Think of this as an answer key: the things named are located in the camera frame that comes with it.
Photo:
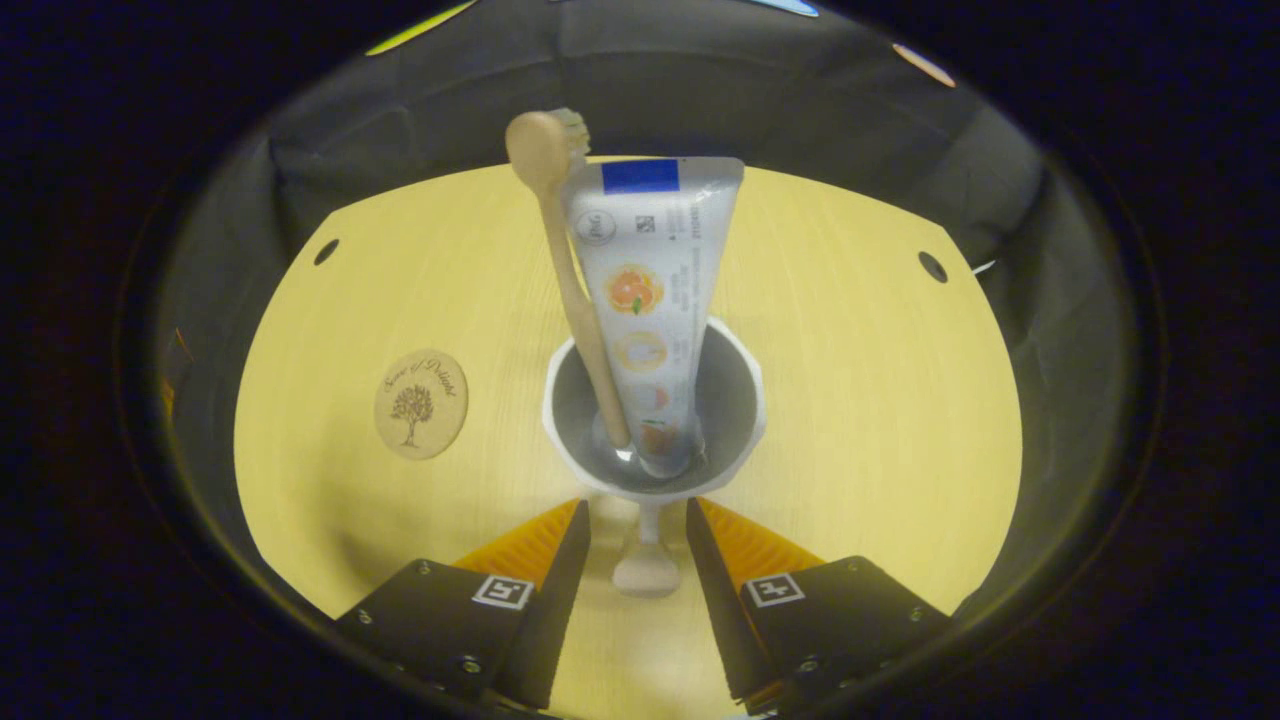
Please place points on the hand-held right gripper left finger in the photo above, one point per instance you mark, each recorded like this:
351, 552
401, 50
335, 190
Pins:
555, 610

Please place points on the wooden toothbrush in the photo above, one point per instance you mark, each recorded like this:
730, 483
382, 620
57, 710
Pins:
575, 290

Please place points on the light wooden desktop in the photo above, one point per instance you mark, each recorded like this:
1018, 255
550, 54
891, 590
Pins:
860, 400

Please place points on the round wooden coaster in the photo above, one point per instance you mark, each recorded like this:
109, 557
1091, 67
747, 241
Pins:
420, 405

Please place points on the white toothpaste tube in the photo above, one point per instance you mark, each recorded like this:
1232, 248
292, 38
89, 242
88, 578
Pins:
650, 300

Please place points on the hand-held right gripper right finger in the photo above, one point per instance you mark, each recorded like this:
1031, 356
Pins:
720, 610

